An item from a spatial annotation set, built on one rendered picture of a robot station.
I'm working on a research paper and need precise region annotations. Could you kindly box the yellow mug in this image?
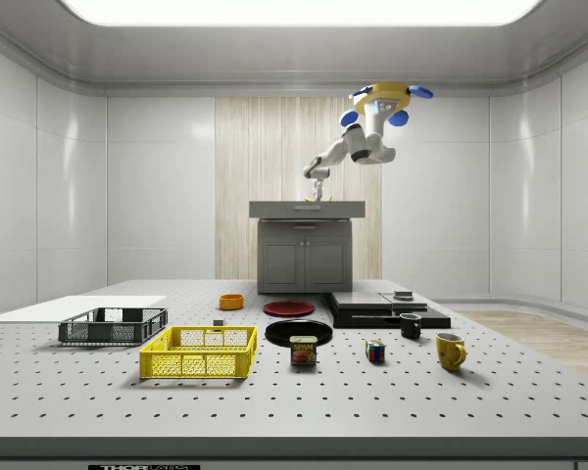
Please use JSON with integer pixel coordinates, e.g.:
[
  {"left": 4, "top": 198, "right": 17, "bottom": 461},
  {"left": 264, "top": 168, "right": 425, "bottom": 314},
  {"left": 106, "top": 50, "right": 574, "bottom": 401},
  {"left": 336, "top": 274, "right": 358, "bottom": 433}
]
[{"left": 435, "top": 332, "right": 468, "bottom": 371}]

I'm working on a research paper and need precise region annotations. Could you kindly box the dark grey basket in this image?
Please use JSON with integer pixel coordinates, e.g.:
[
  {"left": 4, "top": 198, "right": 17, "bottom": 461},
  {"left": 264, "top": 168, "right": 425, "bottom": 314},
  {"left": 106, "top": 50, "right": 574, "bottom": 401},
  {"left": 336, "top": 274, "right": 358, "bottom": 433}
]
[{"left": 57, "top": 306, "right": 170, "bottom": 347}]

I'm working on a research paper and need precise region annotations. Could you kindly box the drone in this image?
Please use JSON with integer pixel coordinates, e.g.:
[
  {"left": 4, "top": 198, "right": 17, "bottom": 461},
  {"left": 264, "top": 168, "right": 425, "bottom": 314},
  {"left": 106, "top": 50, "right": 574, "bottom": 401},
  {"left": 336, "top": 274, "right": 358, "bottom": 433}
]
[{"left": 340, "top": 81, "right": 435, "bottom": 128}]

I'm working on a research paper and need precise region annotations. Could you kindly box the black mug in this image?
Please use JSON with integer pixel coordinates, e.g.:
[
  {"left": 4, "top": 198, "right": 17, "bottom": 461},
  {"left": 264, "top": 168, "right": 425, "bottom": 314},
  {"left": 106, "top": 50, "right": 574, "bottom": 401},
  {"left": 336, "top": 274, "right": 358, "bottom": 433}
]
[{"left": 398, "top": 312, "right": 423, "bottom": 341}]

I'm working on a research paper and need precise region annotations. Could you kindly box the puzzle cube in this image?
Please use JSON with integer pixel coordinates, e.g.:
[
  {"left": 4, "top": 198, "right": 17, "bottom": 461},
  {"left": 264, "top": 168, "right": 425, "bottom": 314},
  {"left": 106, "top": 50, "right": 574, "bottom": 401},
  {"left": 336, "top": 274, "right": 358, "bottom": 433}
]
[{"left": 365, "top": 339, "right": 388, "bottom": 364}]

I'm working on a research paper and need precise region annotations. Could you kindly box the yellow basket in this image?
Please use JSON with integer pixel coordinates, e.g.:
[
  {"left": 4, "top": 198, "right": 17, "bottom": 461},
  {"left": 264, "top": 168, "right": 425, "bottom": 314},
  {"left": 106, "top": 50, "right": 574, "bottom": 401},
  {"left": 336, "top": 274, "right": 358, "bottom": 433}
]
[{"left": 138, "top": 325, "right": 259, "bottom": 380}]

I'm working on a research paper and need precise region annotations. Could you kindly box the red plate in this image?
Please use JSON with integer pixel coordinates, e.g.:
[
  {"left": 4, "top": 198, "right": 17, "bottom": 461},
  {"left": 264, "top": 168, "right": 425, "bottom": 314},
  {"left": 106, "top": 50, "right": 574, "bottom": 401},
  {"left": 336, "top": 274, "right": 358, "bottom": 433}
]
[{"left": 263, "top": 300, "right": 317, "bottom": 317}]

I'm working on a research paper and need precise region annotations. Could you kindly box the white board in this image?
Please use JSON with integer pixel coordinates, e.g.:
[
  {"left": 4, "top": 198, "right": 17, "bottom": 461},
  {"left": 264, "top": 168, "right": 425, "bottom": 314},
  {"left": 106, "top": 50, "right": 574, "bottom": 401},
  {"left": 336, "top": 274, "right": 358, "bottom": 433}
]
[{"left": 0, "top": 295, "right": 170, "bottom": 325}]

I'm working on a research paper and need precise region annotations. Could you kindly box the white cabinet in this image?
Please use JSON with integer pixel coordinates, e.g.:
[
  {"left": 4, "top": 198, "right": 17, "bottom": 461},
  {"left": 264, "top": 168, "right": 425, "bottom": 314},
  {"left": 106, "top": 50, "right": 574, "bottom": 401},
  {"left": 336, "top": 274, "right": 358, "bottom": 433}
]
[{"left": 257, "top": 216, "right": 355, "bottom": 296}]

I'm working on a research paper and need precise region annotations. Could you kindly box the flat-sided can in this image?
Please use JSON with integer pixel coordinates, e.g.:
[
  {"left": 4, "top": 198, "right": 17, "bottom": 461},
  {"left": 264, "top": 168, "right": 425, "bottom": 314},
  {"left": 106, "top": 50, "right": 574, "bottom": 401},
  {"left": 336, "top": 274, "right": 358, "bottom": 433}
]
[{"left": 289, "top": 335, "right": 319, "bottom": 367}]

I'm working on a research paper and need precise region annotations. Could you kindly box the black plate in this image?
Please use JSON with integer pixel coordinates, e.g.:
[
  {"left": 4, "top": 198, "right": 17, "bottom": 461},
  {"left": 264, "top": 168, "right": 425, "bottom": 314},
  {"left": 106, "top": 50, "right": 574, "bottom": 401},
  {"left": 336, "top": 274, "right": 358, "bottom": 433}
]
[{"left": 265, "top": 319, "right": 335, "bottom": 349}]

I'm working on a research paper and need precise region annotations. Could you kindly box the black stove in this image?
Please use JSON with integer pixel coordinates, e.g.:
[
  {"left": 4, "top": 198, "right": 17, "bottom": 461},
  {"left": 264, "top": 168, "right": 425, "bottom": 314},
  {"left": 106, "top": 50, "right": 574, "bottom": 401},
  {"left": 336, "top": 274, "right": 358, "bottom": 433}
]
[{"left": 322, "top": 289, "right": 453, "bottom": 330}]

